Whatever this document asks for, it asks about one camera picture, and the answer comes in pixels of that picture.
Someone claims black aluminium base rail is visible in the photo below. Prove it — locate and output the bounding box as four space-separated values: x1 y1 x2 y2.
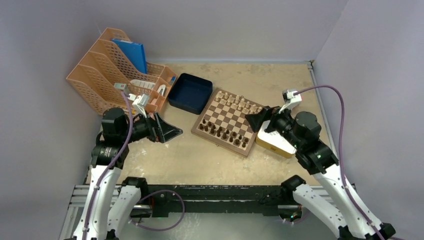
134 184 300 218

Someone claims peach plastic file organizer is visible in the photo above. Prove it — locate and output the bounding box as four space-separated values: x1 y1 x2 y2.
66 27 178 115

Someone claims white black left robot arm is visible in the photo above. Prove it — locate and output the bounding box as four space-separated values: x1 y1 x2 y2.
70 107 183 240

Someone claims wooden chess board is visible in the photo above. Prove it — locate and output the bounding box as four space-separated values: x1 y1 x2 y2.
191 88 264 158

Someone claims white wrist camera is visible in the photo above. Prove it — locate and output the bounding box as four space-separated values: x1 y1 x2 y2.
128 93 150 118
278 89 302 114

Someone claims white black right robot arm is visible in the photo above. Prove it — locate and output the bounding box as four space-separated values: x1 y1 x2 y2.
246 106 396 240

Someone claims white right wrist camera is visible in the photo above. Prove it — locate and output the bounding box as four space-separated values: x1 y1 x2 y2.
278 89 302 114

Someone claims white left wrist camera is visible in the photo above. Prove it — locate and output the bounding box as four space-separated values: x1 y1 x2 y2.
128 93 150 118

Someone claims blue folder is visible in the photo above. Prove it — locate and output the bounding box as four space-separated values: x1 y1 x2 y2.
111 38 148 74

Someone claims gold metal tin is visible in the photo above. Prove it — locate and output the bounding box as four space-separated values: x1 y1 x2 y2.
255 120 297 159

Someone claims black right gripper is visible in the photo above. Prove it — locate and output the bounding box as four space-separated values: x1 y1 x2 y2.
244 102 302 149

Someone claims white paper pack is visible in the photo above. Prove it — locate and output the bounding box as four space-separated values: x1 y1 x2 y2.
130 79 156 90

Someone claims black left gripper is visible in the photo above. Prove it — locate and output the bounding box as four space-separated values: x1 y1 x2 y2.
120 110 182 144

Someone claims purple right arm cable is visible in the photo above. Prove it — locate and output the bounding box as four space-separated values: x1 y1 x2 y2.
293 85 387 240

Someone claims grey box red label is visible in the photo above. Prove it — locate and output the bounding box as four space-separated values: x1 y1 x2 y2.
113 82 131 96

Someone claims dark blue tray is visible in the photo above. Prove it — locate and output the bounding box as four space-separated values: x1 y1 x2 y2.
167 73 213 115

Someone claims white stapler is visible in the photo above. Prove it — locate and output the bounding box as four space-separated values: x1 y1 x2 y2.
157 84 167 96

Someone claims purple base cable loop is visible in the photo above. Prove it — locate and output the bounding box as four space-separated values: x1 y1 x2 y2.
130 189 186 232

